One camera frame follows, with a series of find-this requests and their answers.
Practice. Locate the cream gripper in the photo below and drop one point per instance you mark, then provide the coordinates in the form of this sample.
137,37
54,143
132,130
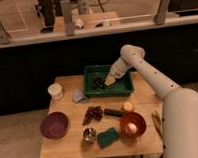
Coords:
110,80

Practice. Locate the green plastic tray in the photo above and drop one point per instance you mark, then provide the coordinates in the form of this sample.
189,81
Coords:
122,86

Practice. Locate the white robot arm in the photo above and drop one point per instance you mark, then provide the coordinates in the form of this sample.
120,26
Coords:
180,105

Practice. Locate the yellow apple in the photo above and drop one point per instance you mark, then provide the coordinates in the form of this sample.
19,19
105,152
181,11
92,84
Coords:
128,107

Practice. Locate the bunch of dark grapes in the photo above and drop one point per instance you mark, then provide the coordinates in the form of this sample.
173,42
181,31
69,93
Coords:
93,113

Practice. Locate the grey crumpled cloth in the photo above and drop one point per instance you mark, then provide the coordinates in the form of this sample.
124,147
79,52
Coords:
79,97

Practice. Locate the orange bowl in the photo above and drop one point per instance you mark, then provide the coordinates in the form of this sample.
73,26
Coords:
137,120

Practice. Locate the wooden table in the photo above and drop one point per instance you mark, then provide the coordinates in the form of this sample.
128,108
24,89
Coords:
72,144

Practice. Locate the white egg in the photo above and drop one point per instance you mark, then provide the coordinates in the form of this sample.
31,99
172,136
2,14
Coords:
131,128

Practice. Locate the white cup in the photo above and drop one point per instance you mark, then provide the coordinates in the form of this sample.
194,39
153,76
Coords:
55,91

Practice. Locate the green sponge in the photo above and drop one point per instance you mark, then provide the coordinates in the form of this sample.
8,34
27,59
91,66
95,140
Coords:
107,137

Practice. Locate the small metal cup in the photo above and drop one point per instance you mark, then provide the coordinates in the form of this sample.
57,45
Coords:
89,135

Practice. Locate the wooden spatula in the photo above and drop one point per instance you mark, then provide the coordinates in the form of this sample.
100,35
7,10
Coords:
157,123

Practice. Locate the purple bowl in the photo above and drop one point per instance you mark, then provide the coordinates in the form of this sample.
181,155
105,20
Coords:
54,126

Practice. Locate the wooden railing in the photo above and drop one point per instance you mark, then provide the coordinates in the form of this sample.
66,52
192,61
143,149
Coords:
23,23

